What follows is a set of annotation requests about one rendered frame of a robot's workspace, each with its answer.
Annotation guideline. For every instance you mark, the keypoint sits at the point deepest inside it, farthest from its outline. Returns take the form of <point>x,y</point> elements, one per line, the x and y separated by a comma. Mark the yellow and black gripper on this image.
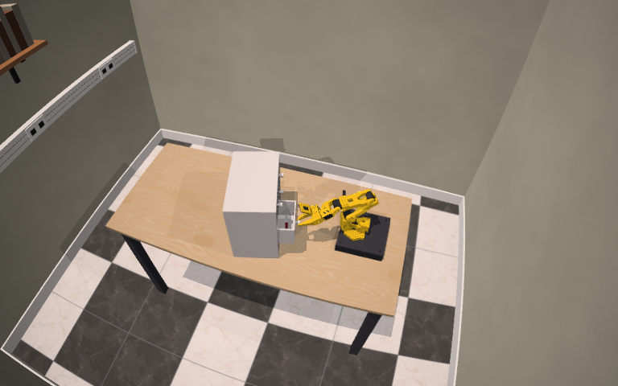
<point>313,211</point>

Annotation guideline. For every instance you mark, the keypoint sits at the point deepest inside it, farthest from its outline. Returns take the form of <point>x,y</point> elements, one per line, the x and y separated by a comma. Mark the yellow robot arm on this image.
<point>352,201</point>

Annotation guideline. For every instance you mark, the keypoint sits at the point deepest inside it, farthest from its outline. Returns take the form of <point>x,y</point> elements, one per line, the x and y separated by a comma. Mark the grey chest of drawers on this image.
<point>250,204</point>

